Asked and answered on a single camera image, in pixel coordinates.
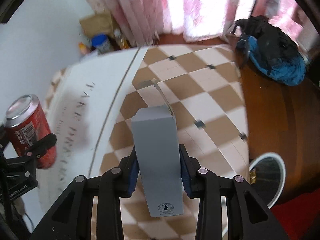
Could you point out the blue lid jar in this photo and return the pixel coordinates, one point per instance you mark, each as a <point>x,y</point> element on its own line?
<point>102,44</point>

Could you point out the checkered brown white bedspread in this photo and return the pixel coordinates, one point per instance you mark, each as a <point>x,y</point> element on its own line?
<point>101,108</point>

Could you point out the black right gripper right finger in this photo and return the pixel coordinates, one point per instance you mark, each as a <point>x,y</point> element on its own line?
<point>248,217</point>

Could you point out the white round trash bin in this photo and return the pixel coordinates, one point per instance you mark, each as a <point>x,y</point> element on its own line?
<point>267,175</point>

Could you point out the brown cardboard box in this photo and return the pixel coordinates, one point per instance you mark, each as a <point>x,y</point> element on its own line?
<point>99,23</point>

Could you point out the red soda can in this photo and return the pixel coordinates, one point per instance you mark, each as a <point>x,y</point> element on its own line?
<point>25,123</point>

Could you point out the grey white small box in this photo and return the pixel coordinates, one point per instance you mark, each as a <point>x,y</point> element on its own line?
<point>155,138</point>

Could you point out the red cushion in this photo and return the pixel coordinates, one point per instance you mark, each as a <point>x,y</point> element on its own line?
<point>299,215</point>

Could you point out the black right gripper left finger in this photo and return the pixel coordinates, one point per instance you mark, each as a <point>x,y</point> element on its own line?
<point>70,216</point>

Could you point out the black clothes pile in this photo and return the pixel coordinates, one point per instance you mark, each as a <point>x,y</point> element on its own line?
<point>273,43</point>

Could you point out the pink floral curtain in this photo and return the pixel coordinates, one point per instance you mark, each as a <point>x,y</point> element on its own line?
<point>142,21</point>

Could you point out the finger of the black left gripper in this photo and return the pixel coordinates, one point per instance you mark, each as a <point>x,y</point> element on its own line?
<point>41,147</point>

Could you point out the blue jacket pile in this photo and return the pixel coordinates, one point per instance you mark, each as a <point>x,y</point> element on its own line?
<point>290,72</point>

